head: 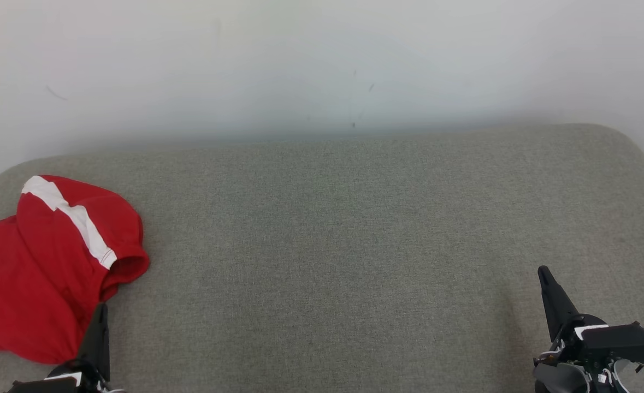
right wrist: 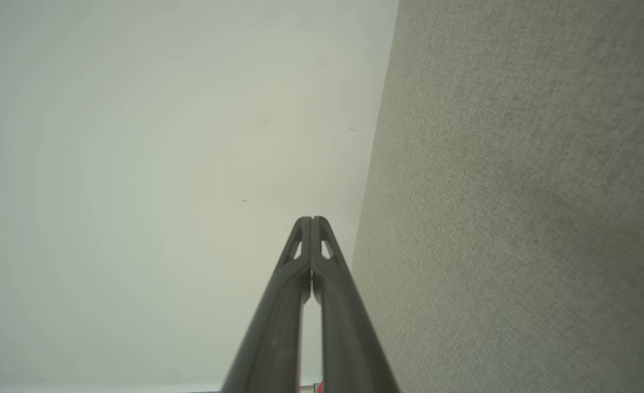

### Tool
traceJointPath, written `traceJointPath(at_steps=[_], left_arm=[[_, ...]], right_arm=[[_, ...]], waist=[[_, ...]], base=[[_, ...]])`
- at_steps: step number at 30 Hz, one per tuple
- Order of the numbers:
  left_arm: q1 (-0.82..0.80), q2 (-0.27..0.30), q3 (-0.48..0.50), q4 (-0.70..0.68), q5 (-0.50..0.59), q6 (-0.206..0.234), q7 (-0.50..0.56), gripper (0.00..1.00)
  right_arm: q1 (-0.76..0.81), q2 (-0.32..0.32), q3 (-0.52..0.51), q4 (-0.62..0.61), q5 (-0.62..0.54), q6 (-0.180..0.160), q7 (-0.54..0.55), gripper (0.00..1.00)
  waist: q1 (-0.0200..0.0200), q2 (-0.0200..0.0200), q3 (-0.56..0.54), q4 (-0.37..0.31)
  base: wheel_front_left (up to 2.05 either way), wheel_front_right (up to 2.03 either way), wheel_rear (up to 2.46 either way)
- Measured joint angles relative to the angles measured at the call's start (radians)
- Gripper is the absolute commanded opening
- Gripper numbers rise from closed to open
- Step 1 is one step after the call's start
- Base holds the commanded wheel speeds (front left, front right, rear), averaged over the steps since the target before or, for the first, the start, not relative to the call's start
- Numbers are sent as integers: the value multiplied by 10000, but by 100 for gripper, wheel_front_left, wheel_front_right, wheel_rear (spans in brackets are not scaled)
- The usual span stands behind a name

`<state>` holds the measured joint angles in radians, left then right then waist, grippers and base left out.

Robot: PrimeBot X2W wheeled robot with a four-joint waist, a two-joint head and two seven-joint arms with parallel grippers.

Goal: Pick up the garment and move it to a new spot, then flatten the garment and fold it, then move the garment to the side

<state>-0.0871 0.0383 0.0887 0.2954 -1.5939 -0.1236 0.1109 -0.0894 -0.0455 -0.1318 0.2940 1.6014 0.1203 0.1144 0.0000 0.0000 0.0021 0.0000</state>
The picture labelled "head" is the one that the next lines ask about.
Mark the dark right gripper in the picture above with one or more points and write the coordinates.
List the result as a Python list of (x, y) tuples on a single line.
[(568, 341)]

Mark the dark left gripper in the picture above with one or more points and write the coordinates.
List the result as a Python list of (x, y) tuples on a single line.
[(84, 374)]

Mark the red basketball jersey white trim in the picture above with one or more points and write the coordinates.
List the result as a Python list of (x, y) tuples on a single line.
[(16, 295)]

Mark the red shorts with white stripes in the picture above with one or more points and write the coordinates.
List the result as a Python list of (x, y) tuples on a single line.
[(108, 224)]

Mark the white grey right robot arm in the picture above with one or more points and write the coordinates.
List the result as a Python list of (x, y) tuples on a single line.
[(559, 379)]

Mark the grey fabric sofa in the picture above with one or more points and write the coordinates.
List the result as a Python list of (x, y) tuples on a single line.
[(332, 245)]

